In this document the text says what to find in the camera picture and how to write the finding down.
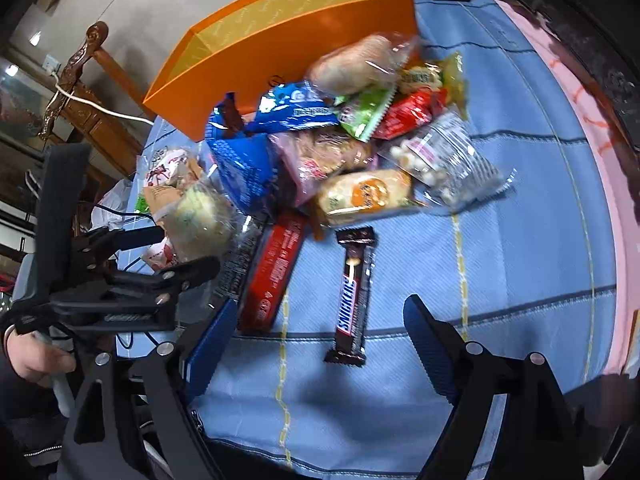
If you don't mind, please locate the carved wooden post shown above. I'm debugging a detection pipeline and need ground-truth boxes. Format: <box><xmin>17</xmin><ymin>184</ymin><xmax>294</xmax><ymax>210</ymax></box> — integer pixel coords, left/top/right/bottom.
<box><xmin>37</xmin><ymin>20</ymin><xmax>111</xmax><ymax>141</ymax></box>

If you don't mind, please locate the wooden furniture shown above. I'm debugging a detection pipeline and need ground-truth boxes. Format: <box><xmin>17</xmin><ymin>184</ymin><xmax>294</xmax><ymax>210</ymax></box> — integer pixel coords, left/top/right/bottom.
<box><xmin>45</xmin><ymin>45</ymin><xmax>156</xmax><ymax>191</ymax></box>

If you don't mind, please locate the white cable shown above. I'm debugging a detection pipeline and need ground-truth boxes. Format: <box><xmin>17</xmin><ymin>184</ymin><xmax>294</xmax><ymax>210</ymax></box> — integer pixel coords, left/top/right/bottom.
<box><xmin>52</xmin><ymin>67</ymin><xmax>156</xmax><ymax>126</ymax></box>

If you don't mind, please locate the clear packet of round biscuits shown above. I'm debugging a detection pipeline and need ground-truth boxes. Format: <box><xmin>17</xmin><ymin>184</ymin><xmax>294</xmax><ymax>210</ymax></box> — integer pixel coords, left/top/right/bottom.
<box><xmin>377</xmin><ymin>110</ymin><xmax>518</xmax><ymax>211</ymax></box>

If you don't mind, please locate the orange cardboard box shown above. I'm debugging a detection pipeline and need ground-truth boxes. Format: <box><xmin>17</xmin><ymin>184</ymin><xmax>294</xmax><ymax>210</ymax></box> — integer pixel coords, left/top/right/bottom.
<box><xmin>142</xmin><ymin>0</ymin><xmax>418</xmax><ymax>141</ymax></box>

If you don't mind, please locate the black fuzzy blanket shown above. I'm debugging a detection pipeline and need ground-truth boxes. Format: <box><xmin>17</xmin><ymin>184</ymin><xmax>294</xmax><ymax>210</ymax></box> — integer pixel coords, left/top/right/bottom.
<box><xmin>422</xmin><ymin>0</ymin><xmax>640</xmax><ymax>161</ymax></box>

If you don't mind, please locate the brown chocolate bar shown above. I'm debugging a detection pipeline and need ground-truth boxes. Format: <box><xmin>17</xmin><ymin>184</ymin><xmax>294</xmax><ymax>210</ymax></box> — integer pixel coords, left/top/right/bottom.
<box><xmin>324</xmin><ymin>226</ymin><xmax>378</xmax><ymax>366</ymax></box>

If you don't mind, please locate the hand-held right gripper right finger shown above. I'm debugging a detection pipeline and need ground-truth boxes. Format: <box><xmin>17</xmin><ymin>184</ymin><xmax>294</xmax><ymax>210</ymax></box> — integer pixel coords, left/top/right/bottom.
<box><xmin>402</xmin><ymin>294</ymin><xmax>586</xmax><ymax>480</ymax></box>

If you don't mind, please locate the green triangular snack packet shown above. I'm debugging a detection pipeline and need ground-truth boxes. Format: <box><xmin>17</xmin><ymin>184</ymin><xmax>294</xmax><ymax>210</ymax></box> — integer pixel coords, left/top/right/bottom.
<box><xmin>335</xmin><ymin>85</ymin><xmax>396</xmax><ymax>143</ymax></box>

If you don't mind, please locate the yellow-green snack packet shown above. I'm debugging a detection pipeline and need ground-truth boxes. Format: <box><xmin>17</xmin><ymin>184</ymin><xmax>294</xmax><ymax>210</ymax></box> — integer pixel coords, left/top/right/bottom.
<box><xmin>397</xmin><ymin>52</ymin><xmax>468</xmax><ymax>111</ymax></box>

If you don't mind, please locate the black wrapper snack bar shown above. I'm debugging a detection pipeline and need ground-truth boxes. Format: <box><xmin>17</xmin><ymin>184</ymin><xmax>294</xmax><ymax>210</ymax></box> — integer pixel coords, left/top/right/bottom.
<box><xmin>207</xmin><ymin>212</ymin><xmax>271</xmax><ymax>311</ymax></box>

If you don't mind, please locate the small brown snack bar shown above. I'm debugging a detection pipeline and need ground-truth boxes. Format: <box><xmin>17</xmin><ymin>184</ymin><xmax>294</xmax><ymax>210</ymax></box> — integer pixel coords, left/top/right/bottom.
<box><xmin>220</xmin><ymin>92</ymin><xmax>246</xmax><ymax>138</ymax></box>

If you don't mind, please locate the blue cookie packet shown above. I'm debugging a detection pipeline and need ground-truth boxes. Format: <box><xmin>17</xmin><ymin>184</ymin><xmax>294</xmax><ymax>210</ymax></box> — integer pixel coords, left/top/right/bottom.
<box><xmin>245</xmin><ymin>80</ymin><xmax>341</xmax><ymax>136</ymax></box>

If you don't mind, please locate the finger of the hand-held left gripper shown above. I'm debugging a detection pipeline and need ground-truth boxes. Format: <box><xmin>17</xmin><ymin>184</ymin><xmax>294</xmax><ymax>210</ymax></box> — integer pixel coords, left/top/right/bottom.
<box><xmin>75</xmin><ymin>225</ymin><xmax>166</xmax><ymax>273</ymax></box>
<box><xmin>97</xmin><ymin>256</ymin><xmax>222</xmax><ymax>306</ymax></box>

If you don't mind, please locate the large blue snack packet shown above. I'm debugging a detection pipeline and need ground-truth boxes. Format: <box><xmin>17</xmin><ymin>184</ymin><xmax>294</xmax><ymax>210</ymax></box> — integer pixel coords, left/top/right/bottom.
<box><xmin>205</xmin><ymin>105</ymin><xmax>281</xmax><ymax>216</ymax></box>

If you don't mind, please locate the clear packet of brown bread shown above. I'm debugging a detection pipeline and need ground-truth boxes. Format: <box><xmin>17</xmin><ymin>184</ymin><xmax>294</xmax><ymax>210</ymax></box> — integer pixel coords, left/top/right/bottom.
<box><xmin>305</xmin><ymin>32</ymin><xmax>423</xmax><ymax>96</ymax></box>

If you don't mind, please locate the person's left hand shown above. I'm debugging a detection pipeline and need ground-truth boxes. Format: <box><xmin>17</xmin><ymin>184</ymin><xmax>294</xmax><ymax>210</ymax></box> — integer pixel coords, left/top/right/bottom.
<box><xmin>0</xmin><ymin>327</ymin><xmax>78</xmax><ymax>386</ymax></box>

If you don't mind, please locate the white packet with red print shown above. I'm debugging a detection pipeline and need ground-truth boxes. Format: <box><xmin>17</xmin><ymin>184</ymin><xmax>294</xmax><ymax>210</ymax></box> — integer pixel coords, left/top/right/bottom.
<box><xmin>137</xmin><ymin>145</ymin><xmax>193</xmax><ymax>191</ymax></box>

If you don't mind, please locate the clear packet of pale bread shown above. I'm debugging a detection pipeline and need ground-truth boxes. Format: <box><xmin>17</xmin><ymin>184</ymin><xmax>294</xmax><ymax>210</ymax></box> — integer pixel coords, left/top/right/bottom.
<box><xmin>160</xmin><ymin>182</ymin><xmax>251</xmax><ymax>263</ymax></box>

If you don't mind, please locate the red chocolate bar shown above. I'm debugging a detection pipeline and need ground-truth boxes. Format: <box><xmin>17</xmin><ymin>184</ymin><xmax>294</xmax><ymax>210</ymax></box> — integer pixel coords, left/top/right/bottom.
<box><xmin>237</xmin><ymin>210</ymin><xmax>308</xmax><ymax>333</ymax></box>

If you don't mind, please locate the rice cake packet orange label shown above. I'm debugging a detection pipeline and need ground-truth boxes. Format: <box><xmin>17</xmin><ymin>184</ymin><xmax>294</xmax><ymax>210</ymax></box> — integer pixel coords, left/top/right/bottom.
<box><xmin>312</xmin><ymin>167</ymin><xmax>431</xmax><ymax>241</ymax></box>

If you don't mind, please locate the black cable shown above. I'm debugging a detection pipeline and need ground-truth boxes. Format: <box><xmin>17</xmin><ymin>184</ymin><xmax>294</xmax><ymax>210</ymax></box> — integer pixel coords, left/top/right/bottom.
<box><xmin>75</xmin><ymin>202</ymin><xmax>166</xmax><ymax>273</ymax></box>

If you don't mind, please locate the pink cracker packet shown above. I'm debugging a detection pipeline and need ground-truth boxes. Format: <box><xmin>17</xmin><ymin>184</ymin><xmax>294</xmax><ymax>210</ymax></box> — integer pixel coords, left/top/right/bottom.
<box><xmin>270</xmin><ymin>127</ymin><xmax>376</xmax><ymax>208</ymax></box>

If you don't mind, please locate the red and white snack packet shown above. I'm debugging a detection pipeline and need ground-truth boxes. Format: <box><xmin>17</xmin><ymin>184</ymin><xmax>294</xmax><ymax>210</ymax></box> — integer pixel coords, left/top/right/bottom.
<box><xmin>140</xmin><ymin>237</ymin><xmax>178</xmax><ymax>273</ymax></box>

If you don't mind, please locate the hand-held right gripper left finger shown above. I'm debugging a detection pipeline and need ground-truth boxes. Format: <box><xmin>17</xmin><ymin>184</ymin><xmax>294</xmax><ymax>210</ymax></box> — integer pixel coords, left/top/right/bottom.
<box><xmin>57</xmin><ymin>297</ymin><xmax>238</xmax><ymax>480</ymax></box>

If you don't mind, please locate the white plastic bag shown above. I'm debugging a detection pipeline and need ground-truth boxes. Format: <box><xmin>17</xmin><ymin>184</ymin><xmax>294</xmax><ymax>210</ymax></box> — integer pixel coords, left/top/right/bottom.
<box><xmin>90</xmin><ymin>180</ymin><xmax>136</xmax><ymax>231</ymax></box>

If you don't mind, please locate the pink sheet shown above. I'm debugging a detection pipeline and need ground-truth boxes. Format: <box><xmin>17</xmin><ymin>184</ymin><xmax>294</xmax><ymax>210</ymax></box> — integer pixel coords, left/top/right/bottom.
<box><xmin>492</xmin><ymin>0</ymin><xmax>640</xmax><ymax>376</ymax></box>

